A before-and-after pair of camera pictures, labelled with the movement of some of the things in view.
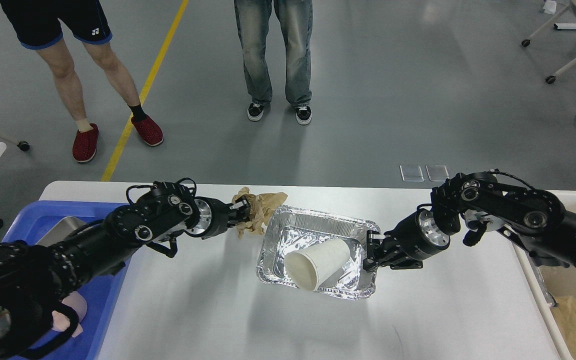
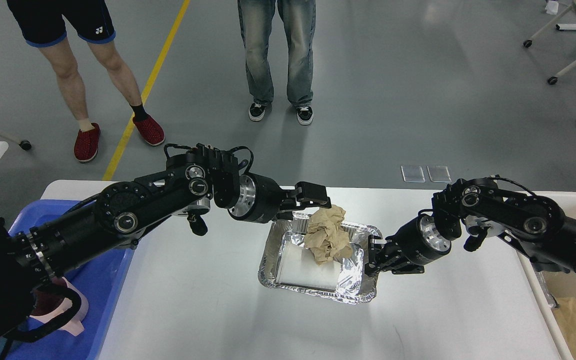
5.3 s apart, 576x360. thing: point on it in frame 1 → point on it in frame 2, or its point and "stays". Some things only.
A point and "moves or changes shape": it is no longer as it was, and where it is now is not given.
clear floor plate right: [437, 173] stays
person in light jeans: [295, 18] stays
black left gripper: [215, 217] → [260, 198]
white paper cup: [311, 266] moves or changes shape
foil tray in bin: [550, 301] stays
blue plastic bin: [28, 225] stays
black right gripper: [414, 239] stays
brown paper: [263, 205] moves or changes shape
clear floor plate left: [411, 173] stays
